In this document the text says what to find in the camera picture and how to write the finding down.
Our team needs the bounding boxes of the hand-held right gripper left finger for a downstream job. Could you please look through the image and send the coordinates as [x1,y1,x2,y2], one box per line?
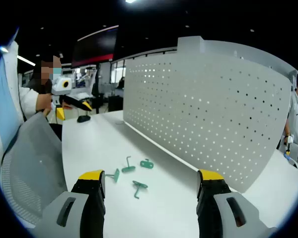
[33,170,106,238]

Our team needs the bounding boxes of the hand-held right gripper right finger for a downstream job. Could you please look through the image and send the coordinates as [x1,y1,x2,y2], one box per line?
[196,169,276,238]

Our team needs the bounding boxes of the green hook assembly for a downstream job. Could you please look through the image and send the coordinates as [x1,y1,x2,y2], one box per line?
[105,168,121,183]
[121,155,136,174]
[140,159,154,170]
[132,180,149,200]

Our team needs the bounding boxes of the white perforated mounting plate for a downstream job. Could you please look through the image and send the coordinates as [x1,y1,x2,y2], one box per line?
[123,53,293,194]

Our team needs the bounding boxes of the person's left hand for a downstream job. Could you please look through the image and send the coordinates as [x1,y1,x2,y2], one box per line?
[35,93,53,117]

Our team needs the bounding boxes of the black cabinet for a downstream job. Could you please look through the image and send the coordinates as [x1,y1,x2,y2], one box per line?
[108,95,125,112]

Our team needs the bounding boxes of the black hanging screen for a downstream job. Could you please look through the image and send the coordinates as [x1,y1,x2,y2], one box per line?
[71,26,120,67]

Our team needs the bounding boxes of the grey mesh office chair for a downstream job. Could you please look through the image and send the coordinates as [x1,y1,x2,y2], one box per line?
[0,113,68,226]

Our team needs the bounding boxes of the person's white-shirted torso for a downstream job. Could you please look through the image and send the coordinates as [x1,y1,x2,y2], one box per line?
[0,39,25,159]

